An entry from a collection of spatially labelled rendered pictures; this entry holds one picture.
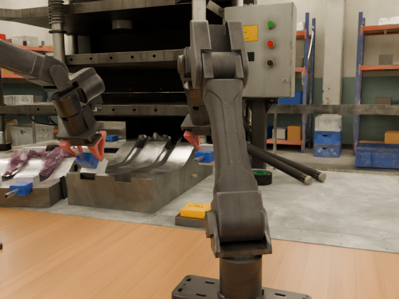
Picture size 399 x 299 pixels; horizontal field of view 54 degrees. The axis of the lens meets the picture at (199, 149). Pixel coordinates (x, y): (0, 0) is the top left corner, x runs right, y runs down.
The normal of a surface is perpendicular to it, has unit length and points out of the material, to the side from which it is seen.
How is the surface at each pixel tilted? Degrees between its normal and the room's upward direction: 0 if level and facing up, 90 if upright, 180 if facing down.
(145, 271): 0
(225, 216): 59
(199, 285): 0
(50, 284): 0
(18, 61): 90
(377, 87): 90
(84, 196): 90
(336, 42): 90
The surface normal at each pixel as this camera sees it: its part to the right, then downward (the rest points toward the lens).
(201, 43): 0.11, -0.41
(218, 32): 0.14, 0.03
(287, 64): -0.33, 0.15
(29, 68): 0.51, 0.10
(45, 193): -0.04, 0.15
